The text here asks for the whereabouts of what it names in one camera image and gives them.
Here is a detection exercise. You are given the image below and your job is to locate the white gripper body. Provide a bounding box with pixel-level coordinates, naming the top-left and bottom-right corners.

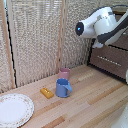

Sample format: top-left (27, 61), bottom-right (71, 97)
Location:
top-left (91, 38), bottom-right (105, 50)

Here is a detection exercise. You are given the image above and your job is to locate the brown drawer with short handle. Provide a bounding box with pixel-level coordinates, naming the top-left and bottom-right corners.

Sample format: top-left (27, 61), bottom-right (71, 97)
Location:
top-left (108, 31), bottom-right (128, 52)

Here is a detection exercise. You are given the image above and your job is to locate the blue mug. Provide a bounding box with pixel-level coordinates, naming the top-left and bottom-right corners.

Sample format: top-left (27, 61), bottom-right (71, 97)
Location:
top-left (55, 77), bottom-right (73, 99)

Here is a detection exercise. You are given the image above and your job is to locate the pink cup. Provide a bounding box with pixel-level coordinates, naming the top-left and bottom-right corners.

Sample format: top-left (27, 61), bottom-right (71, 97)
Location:
top-left (58, 67), bottom-right (71, 81)

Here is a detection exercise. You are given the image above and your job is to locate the yellow rectangular block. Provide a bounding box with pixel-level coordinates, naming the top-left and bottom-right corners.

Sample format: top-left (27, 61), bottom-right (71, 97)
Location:
top-left (40, 87), bottom-right (55, 100)

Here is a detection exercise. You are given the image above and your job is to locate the white rounded object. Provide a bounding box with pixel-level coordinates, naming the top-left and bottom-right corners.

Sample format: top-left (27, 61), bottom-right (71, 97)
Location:
top-left (111, 103), bottom-right (128, 128)

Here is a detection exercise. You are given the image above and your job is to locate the white patterned plate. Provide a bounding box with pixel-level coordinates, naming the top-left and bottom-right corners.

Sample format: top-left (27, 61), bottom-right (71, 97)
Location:
top-left (0, 93), bottom-right (35, 128)

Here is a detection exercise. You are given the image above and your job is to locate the brown drawer with long handle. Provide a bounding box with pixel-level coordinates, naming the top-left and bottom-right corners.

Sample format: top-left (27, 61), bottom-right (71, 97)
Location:
top-left (89, 44), bottom-right (128, 81)

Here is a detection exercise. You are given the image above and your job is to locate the long silver drawer handle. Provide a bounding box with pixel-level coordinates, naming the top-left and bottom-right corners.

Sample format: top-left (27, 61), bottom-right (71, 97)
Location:
top-left (97, 55), bottom-right (122, 67)

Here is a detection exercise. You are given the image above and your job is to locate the wooden screen post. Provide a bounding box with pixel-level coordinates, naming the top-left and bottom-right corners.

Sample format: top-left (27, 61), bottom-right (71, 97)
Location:
top-left (0, 0), bottom-right (17, 90)
top-left (57, 0), bottom-right (66, 72)

